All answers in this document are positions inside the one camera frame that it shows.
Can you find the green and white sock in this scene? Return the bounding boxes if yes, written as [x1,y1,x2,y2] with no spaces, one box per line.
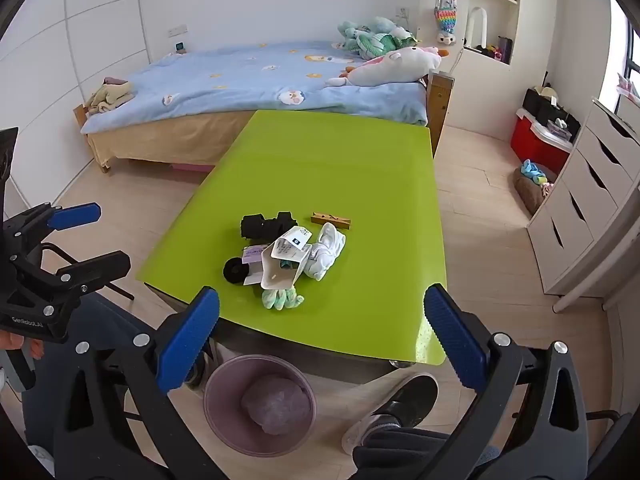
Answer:
[261,287,306,312]

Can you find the white drawer cabinet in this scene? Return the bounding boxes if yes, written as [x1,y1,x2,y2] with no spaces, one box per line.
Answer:
[527,97,640,296]

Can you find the brown pet bed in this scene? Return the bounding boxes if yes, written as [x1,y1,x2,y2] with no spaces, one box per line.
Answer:
[513,167,558,216]

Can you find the purple plastic waste bin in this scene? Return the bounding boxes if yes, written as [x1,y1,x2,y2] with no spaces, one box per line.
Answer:
[202,354,317,457]

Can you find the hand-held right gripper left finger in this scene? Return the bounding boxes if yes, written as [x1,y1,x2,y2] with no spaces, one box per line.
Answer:
[50,286,221,480]

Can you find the window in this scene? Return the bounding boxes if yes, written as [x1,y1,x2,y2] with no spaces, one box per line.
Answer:
[600,0,640,111]

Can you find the black sock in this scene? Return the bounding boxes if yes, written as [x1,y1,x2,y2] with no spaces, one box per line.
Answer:
[265,211,298,237]
[240,214,268,240]

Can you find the wooden bed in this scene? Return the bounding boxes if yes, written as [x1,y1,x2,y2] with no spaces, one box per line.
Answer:
[72,40,456,175]

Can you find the white wall shelf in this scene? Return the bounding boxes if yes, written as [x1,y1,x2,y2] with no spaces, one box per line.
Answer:
[462,0,521,66]

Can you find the black tape roll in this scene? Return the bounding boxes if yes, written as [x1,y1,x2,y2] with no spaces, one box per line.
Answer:
[222,257,251,285]

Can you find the person's black sneaker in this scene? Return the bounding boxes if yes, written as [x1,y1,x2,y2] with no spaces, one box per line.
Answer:
[342,374,440,456]

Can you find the red storage box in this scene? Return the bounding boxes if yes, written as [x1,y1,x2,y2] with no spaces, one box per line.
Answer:
[510,107,576,176]

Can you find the green striped plush toy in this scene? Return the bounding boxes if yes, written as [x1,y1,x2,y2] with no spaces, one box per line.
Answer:
[357,32,418,58]

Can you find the white printed card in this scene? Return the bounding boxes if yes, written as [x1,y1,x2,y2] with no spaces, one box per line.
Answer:
[280,226,313,251]

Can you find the beige bed skirt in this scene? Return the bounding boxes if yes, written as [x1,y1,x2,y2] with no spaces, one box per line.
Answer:
[87,110,256,167]

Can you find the white socks bundle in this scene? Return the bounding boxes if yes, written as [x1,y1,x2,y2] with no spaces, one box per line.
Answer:
[302,222,347,281]

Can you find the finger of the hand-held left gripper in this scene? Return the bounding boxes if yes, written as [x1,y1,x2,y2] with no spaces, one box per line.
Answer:
[5,202,102,257]
[10,251,132,301]

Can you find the white tube leg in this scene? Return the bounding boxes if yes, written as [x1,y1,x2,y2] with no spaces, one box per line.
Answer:
[552,285,621,313]

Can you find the black fabric bags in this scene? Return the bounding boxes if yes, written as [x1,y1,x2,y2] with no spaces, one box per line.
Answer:
[522,87,581,141]

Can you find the white wardrobe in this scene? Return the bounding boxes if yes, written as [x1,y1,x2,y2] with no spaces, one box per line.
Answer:
[0,0,151,131]

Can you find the yellow folded towel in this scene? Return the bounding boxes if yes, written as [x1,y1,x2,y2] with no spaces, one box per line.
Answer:
[85,82,136,115]

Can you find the crumpled clear plastic bag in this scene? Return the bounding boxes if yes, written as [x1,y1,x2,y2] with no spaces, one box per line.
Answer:
[240,374,307,435]

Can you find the person's left hand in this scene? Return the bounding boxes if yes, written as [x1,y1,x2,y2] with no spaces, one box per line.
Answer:
[0,331,45,361]

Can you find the blue braided toy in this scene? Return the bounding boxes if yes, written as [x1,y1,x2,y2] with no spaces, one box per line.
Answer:
[520,159,548,183]

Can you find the white unicorn plush toy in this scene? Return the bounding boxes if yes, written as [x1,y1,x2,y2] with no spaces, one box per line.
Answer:
[325,46,451,88]

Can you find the rainbow pop bag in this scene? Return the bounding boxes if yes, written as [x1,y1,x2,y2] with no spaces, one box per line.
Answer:
[434,0,459,36]

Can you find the person's right leg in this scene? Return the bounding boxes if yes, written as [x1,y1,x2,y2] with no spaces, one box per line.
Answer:
[352,427,501,480]

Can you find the white paper carton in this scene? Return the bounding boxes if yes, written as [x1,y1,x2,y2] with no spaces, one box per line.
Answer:
[260,237,313,291]

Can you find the purple and white small box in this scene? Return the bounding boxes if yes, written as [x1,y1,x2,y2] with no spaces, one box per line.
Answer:
[241,246,268,286]

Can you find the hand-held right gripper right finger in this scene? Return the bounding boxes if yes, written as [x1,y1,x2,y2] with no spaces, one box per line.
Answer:
[422,284,591,480]

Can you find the teal plush toy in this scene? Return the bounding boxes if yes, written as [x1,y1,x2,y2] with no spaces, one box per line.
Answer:
[337,16,401,53]

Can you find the wooden clothespin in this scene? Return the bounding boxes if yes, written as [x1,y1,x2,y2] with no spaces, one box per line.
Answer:
[310,211,352,231]

